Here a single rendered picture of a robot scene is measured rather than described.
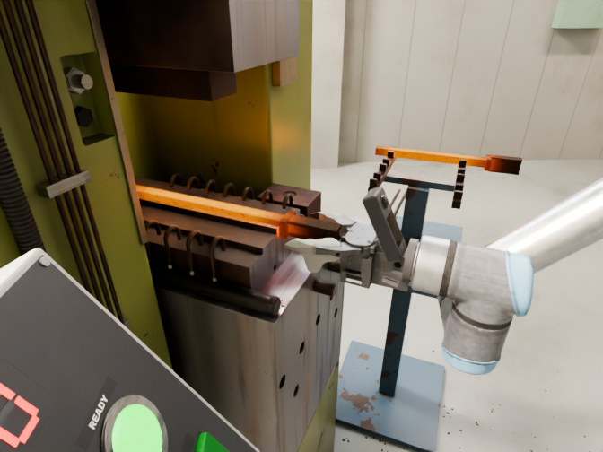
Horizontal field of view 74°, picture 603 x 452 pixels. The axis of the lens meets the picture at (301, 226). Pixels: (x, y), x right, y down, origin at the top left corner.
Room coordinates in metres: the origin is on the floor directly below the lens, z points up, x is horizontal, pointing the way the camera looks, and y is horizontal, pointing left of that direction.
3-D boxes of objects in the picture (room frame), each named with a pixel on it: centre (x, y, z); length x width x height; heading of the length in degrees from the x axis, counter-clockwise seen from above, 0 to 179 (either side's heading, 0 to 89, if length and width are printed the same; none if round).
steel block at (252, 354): (0.75, 0.22, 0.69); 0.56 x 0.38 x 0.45; 67
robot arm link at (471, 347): (0.50, -0.29, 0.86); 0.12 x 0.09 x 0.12; 171
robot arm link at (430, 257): (0.53, -0.20, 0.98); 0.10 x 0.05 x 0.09; 157
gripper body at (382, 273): (0.56, -0.13, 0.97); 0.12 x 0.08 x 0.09; 67
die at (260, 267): (0.69, 0.23, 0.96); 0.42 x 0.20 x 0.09; 67
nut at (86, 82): (0.49, 0.26, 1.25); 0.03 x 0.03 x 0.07; 67
